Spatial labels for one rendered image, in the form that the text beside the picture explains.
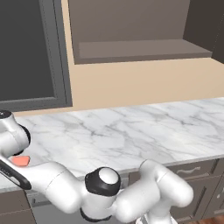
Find grey open cabinet door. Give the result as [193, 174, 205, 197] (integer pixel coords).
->
[0, 0, 74, 113]

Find grey base cabinet door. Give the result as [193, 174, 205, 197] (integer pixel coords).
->
[203, 172, 224, 220]
[169, 176, 217, 224]

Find silver drawer handle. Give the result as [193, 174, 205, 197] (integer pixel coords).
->
[176, 166, 201, 175]

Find grey open wall cabinet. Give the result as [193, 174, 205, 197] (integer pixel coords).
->
[67, 0, 224, 66]

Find pink bar soap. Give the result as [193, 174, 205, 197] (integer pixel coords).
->
[10, 155, 32, 167]

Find grey drawer front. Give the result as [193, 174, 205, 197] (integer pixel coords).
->
[167, 158, 220, 180]

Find grey base cabinet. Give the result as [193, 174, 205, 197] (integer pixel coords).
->
[0, 189, 38, 224]

